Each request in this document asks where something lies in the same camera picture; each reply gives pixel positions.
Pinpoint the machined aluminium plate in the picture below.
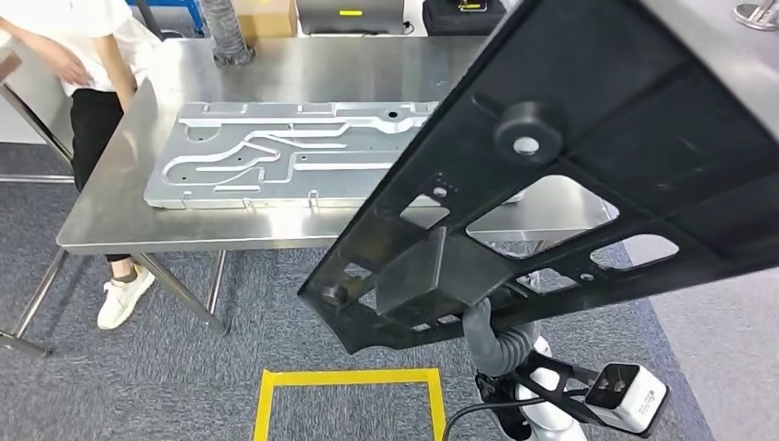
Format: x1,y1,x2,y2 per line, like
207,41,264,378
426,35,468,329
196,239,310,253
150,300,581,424
143,100,527,211

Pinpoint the grey equipment case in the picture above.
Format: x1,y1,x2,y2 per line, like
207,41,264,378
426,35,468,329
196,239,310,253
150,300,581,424
295,0,408,37

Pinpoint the steel side table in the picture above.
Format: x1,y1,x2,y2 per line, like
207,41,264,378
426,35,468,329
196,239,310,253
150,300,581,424
0,48,77,357

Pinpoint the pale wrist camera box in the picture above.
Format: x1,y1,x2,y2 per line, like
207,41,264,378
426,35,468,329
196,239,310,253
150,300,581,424
517,353,670,439

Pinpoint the cardboard box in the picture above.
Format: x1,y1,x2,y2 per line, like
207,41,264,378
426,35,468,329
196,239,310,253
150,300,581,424
232,0,299,40

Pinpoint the grey ribbed hose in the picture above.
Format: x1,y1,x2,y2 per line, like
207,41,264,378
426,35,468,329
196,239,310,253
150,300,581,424
199,0,255,67

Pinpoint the blue metal frame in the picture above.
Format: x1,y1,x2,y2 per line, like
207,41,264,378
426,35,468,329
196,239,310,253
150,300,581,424
124,0,207,37

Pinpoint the stainless steel workbench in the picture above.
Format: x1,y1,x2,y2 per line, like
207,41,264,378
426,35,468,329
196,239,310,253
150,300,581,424
55,35,622,337

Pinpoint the person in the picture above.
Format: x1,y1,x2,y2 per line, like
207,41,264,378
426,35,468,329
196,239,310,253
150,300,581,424
0,0,164,332

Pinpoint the metal stand base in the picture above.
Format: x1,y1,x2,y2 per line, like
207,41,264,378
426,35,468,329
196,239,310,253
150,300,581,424
733,0,779,31

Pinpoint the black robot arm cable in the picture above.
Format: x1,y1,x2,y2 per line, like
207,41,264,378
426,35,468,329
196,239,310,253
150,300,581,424
443,395,531,441

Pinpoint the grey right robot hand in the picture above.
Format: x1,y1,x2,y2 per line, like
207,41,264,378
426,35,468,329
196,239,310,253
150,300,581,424
461,298,497,372

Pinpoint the black plastic plate bracket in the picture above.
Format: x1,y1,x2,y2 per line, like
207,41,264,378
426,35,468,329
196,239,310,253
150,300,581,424
298,0,779,356

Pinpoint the black bag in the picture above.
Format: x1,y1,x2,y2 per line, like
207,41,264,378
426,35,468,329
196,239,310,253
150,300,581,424
421,0,507,37

